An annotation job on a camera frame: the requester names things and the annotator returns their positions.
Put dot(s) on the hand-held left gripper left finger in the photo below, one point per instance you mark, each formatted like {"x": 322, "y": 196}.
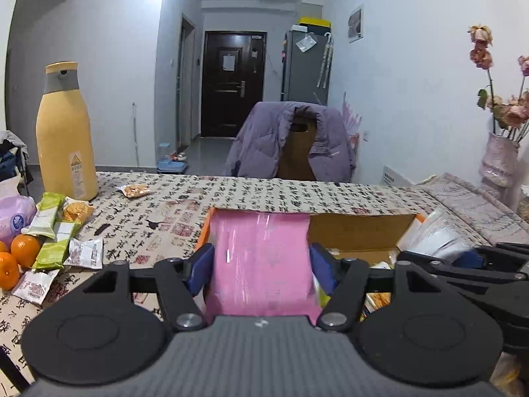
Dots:
{"x": 200, "y": 269}

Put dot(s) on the white door notice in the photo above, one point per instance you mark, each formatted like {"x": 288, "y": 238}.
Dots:
{"x": 228, "y": 62}

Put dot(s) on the pink quilted blanket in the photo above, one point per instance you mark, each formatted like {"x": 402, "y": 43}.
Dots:
{"x": 467, "y": 202}

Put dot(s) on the clear silver snack packet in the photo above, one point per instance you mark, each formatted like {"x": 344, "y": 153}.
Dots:
{"x": 430, "y": 235}

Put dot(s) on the blue floor tray with bowls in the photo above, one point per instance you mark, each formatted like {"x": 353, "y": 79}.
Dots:
{"x": 171, "y": 161}

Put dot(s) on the dark entrance door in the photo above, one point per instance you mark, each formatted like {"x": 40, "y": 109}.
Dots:
{"x": 223, "y": 103}

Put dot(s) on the clear plastic bag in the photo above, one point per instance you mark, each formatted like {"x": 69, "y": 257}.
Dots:
{"x": 306, "y": 42}

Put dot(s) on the green-white snack packet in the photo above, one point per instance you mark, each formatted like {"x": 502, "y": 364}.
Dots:
{"x": 56, "y": 246}
{"x": 43, "y": 215}

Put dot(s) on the pink vase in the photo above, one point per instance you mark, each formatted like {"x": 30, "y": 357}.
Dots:
{"x": 498, "y": 161}

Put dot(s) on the pink snack packet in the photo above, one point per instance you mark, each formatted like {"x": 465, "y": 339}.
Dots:
{"x": 260, "y": 264}

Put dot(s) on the white plastic bag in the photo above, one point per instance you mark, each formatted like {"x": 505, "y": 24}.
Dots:
{"x": 8, "y": 188}

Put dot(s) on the grey interior door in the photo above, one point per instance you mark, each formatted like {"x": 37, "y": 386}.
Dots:
{"x": 187, "y": 82}

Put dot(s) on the purple tissue pack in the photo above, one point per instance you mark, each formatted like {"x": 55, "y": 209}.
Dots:
{"x": 16, "y": 219}

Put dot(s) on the yellow box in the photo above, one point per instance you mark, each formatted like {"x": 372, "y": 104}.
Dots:
{"x": 315, "y": 24}

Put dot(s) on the wall poster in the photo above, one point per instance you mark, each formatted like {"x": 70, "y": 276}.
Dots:
{"x": 356, "y": 24}

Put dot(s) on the brown chair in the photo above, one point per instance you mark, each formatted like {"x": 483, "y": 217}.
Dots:
{"x": 295, "y": 153}

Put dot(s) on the red cardboard box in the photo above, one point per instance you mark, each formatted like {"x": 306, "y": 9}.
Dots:
{"x": 359, "y": 231}

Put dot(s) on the grey refrigerator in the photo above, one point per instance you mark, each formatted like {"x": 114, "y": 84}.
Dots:
{"x": 301, "y": 74}

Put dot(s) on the folded umbrella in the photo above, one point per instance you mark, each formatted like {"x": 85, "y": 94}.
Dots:
{"x": 325, "y": 62}

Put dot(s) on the purple puffer jacket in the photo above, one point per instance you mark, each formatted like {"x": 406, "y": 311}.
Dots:
{"x": 260, "y": 144}

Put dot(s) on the pale leaf wall decoration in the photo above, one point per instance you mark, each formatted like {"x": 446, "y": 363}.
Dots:
{"x": 351, "y": 115}

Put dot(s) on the round cracker snack packet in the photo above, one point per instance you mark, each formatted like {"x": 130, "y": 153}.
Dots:
{"x": 77, "y": 211}

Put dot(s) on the yellow thermos bottle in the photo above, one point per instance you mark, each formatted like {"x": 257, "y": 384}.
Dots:
{"x": 62, "y": 144}

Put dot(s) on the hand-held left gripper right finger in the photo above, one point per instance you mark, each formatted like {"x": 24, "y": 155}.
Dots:
{"x": 324, "y": 271}

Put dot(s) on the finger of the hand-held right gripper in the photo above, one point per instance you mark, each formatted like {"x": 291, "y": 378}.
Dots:
{"x": 496, "y": 293}
{"x": 469, "y": 261}

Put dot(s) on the dried pink roses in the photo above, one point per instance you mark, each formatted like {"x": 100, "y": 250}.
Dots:
{"x": 512, "y": 113}

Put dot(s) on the small clear cracker packet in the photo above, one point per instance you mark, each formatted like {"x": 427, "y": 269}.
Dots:
{"x": 134, "y": 191}

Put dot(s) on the white red-print snack packet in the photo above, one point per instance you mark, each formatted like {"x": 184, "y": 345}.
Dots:
{"x": 35, "y": 286}

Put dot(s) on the tangerine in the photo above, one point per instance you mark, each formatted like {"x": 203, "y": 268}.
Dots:
{"x": 2, "y": 247}
{"x": 25, "y": 251}
{"x": 8, "y": 272}

